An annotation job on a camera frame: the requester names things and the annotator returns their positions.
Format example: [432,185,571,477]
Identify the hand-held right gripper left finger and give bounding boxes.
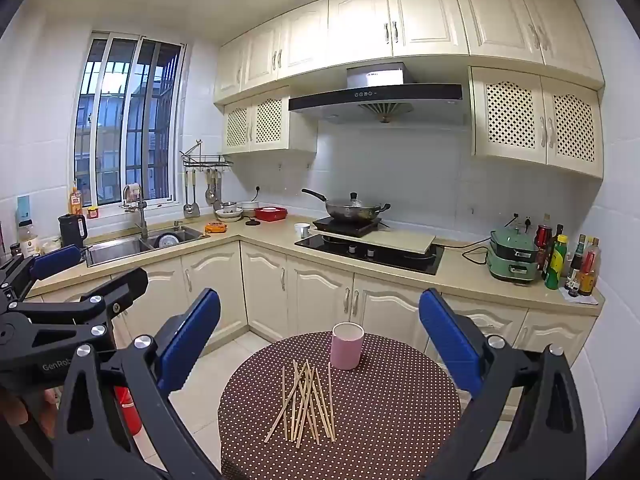
[52,287,223,480]

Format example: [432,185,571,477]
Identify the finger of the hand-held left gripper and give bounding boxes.
[0,245,83,303]
[7,266,149,341]

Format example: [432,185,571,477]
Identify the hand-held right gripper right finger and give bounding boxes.
[419,287,588,480]

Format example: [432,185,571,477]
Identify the pink cup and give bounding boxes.
[330,322,365,371]

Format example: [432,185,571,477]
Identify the pile of bamboo chopsticks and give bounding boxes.
[264,360,337,447]

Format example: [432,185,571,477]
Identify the person's left hand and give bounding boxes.
[0,387,61,441]

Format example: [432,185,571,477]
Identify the black electric kettle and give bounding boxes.
[58,213,88,249]

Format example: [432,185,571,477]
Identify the clear bottle with label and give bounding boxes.
[17,220,38,257]

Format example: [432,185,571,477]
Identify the steel kitchen sink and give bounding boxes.
[84,225,210,267]

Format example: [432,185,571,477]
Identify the steel faucet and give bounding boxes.
[120,185,150,240]

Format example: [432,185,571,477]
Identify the black glass gas hob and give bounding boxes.
[295,234,446,276]

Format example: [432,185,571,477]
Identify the green electric multi-cooker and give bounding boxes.
[487,227,546,283]

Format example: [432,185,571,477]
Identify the beige cutting board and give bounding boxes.
[320,227,437,258]

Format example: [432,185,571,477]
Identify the group of condiment bottles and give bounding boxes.
[535,214,601,297]

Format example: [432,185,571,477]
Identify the cream lower kitchen cabinets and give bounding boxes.
[25,240,598,361]

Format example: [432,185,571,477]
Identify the barred window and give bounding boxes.
[74,31,188,207]

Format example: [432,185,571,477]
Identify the black induction cooker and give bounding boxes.
[312,216,388,237]

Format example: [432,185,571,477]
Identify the steel wok with lid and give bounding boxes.
[301,188,392,224]

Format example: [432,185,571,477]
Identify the small cream lattice door cabinet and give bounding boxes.
[222,87,318,156]

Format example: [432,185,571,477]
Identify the wide cream lattice door cabinet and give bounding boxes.
[469,66,605,179]

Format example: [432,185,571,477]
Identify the black range hood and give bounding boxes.
[288,62,466,126]

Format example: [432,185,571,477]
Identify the black power cable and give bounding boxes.
[462,245,493,266]

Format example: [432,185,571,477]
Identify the metal wall utensil rack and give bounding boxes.
[180,140,234,168]

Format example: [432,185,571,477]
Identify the cream upper wall cabinets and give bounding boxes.
[214,0,606,106]

